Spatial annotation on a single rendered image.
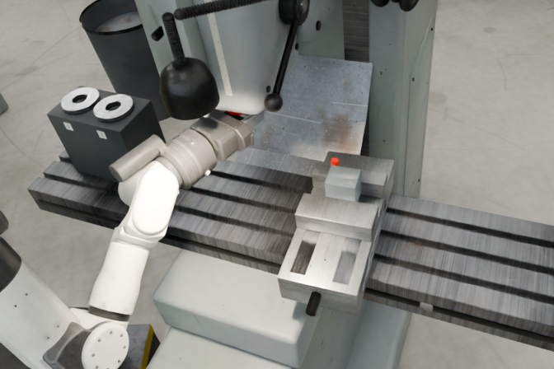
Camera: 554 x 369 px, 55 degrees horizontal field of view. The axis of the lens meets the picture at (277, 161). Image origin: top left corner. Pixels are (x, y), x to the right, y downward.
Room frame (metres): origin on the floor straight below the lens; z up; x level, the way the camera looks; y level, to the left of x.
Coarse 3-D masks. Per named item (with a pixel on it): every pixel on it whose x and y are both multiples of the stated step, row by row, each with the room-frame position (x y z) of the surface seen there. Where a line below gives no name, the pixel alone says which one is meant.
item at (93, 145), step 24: (72, 96) 1.07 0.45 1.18; (96, 96) 1.05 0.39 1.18; (120, 96) 1.03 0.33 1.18; (72, 120) 0.99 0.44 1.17; (96, 120) 0.97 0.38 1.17; (120, 120) 0.96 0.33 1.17; (144, 120) 0.98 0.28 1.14; (72, 144) 1.01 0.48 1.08; (96, 144) 0.97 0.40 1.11; (120, 144) 0.92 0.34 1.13; (96, 168) 0.99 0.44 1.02
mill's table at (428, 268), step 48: (48, 192) 0.97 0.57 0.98; (96, 192) 0.94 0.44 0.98; (192, 192) 0.90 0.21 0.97; (240, 192) 0.86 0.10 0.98; (288, 192) 0.83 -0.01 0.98; (192, 240) 0.77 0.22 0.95; (240, 240) 0.72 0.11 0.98; (288, 240) 0.70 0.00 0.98; (384, 240) 0.66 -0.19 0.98; (432, 240) 0.64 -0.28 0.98; (480, 240) 0.62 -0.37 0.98; (528, 240) 0.60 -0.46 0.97; (384, 288) 0.56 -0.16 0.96; (432, 288) 0.53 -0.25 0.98; (480, 288) 0.51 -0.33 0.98; (528, 288) 0.49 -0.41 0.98; (528, 336) 0.43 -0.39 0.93
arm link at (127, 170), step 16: (144, 144) 0.70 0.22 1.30; (160, 144) 0.70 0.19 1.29; (176, 144) 0.70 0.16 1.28; (128, 160) 0.67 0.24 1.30; (144, 160) 0.67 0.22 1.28; (160, 160) 0.68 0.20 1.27; (176, 160) 0.67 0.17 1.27; (192, 160) 0.68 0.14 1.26; (128, 176) 0.65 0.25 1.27; (176, 176) 0.66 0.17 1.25; (192, 176) 0.66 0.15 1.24; (128, 192) 0.65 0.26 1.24
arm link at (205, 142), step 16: (192, 128) 0.77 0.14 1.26; (208, 128) 0.76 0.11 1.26; (224, 128) 0.75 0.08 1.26; (240, 128) 0.74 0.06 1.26; (192, 144) 0.70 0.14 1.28; (208, 144) 0.71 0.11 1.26; (224, 144) 0.72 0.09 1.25; (240, 144) 0.74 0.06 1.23; (208, 160) 0.69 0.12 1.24; (224, 160) 0.72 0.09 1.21
